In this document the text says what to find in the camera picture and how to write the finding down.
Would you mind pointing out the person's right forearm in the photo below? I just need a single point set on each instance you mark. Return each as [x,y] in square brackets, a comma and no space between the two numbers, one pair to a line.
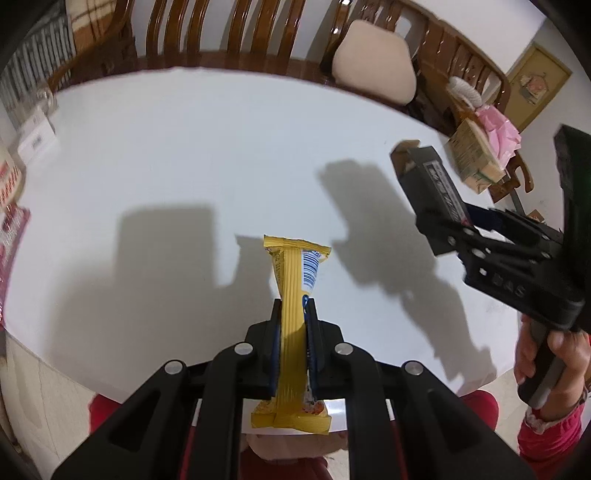
[554,443]

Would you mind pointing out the red printed packet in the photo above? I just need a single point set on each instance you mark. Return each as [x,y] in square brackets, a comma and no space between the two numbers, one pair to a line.
[11,258]

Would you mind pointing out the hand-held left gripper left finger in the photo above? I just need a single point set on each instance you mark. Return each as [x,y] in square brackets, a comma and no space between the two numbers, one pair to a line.
[275,350]

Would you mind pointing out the beige seat cushion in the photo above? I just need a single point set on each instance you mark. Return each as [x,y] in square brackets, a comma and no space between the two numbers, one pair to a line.
[374,60]

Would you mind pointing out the cardboard box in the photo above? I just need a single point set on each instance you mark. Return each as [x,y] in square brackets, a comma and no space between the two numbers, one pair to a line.
[475,152]

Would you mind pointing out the red white printed box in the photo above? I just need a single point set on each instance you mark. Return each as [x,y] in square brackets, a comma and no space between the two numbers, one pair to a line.
[10,177]

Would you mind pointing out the yellow framed wall picture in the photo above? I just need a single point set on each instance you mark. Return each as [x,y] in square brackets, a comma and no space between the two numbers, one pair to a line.
[538,83]

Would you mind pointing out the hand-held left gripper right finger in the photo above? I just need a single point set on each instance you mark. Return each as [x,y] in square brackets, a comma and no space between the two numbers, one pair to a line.
[311,350]

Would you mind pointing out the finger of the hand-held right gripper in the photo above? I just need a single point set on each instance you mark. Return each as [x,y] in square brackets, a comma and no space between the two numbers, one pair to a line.
[480,249]
[482,217]

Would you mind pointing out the wooden chair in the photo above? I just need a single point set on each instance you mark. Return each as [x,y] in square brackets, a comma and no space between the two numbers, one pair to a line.
[240,32]
[111,50]
[443,50]
[517,177]

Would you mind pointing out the person's right hand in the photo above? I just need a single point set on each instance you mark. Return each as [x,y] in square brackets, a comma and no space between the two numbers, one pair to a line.
[575,360]

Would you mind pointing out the yellow snack wrapper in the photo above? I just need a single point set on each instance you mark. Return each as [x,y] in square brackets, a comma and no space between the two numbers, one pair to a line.
[291,286]

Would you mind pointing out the pink plastic bag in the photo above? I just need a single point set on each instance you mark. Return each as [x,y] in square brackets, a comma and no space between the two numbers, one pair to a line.
[501,131]

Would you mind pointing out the black carton box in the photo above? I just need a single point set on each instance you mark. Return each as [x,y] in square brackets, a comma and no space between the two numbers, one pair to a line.
[429,194]

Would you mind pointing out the clear plastic organizer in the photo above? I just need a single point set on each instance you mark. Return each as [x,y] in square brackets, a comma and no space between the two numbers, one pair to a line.
[37,55]

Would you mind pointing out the small white box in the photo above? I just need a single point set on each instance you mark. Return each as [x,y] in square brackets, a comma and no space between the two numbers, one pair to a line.
[39,136]

